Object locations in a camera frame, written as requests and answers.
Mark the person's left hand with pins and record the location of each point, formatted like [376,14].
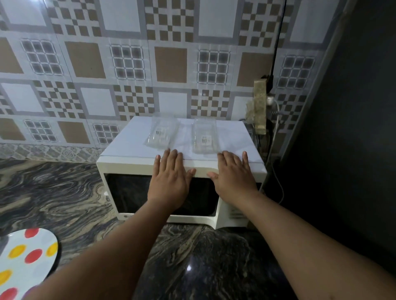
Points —
[168,185]

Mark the person's right hand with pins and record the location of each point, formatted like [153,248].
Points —
[235,182]

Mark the person's left thumb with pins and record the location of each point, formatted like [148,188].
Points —
[190,175]

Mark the person's left middle finger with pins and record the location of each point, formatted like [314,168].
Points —
[173,159]

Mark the person's right little finger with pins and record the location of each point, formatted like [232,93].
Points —
[246,160]

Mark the person's left little finger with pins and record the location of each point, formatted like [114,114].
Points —
[156,163]

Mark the person's right thumb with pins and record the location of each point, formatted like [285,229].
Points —
[213,177]

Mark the person's right middle finger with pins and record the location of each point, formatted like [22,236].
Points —
[229,160]

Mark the person's right forearm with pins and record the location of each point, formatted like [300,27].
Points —
[309,247]

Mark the person's left forearm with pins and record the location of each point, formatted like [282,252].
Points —
[117,247]

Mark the white microwave oven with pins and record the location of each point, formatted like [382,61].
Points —
[133,173]

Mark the clear plastic container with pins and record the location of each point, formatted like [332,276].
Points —
[161,131]
[204,136]

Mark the polka dot plate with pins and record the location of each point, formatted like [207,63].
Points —
[26,262]

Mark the wall socket board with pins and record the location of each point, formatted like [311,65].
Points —
[260,106]

